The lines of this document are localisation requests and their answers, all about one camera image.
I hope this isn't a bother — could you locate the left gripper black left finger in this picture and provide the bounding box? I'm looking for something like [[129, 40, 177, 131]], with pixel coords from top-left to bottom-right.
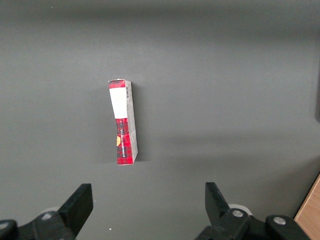
[[19, 183, 94, 240]]

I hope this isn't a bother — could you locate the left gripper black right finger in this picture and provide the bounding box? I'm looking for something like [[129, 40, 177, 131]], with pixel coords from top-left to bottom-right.
[[194, 181, 253, 240]]

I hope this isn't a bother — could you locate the wooden two-drawer cabinet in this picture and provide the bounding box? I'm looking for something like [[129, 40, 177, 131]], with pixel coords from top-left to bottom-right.
[[294, 172, 320, 240]]

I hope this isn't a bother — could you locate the red plaid cardboard box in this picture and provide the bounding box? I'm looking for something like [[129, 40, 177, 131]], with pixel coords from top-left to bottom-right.
[[107, 78, 139, 166]]

